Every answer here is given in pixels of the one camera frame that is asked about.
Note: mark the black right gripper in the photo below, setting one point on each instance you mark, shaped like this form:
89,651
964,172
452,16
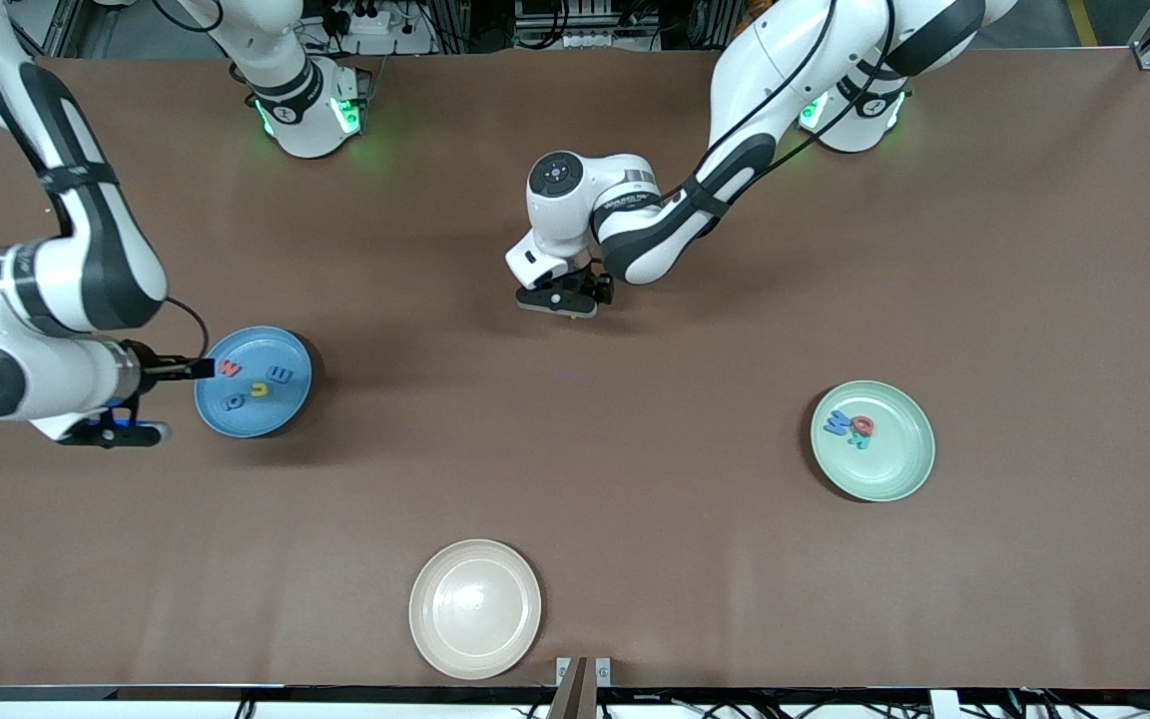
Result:
148,369

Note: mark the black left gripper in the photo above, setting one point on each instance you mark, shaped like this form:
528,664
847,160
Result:
600,285

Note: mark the blue foam letter a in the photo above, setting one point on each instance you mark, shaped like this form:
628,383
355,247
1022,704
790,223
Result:
234,401

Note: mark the red foam letter w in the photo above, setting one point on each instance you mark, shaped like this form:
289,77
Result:
229,368

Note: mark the blue three-pronged foam letter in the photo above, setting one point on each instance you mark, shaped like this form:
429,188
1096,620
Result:
281,375

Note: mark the blue foam letter M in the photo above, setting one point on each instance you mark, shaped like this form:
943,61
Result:
838,424

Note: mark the red foam letter Q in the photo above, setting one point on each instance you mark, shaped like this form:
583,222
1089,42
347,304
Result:
869,421

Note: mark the teal foam letter R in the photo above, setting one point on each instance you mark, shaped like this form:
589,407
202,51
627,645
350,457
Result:
864,444

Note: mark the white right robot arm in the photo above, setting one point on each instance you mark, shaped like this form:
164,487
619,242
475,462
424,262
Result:
36,374

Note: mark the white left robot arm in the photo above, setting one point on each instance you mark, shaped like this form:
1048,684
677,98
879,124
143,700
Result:
785,60

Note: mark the blue round plate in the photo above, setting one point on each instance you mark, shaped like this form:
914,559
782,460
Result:
256,345

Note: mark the brown table cover sheet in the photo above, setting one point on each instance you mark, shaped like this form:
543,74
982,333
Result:
635,559

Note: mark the dark equipment rack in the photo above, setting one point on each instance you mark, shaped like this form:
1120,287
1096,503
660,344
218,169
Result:
535,25

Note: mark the white power strip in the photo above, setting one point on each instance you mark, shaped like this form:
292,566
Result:
400,45

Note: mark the beige round plate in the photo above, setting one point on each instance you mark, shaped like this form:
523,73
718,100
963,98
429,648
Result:
475,609

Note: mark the orange packaged goods pile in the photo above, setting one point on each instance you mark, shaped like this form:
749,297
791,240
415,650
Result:
753,8

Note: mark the pale green round plate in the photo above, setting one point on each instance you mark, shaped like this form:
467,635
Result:
884,474

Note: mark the white table edge frame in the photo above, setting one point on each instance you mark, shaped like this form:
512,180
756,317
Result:
136,711

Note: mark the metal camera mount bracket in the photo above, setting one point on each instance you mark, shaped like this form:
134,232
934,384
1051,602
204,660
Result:
575,679

